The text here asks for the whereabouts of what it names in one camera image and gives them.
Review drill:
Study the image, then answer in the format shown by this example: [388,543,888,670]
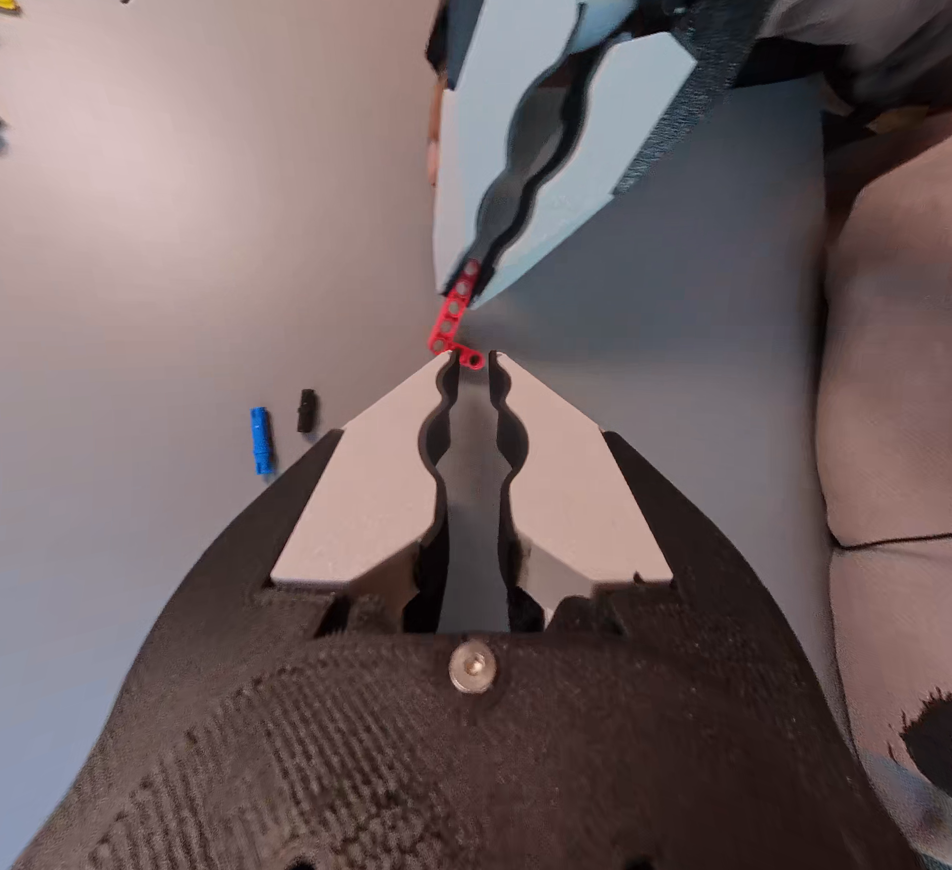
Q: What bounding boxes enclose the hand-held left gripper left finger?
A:
[270,353,458,633]

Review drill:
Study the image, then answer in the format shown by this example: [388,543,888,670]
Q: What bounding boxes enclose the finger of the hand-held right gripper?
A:
[427,0,589,298]
[476,0,700,307]

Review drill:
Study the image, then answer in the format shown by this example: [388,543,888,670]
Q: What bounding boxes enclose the red angled lego beam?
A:
[427,258,486,371]

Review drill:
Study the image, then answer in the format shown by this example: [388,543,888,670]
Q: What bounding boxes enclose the thin black cable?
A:
[829,531,952,553]

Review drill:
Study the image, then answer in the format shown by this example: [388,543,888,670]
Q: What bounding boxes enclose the pile of mixed lego pieces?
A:
[0,0,22,155]

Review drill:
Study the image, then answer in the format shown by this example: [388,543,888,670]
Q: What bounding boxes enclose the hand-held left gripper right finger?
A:
[488,352,675,629]

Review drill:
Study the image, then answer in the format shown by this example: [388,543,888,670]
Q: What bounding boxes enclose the single blue lego pin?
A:
[249,406,276,475]

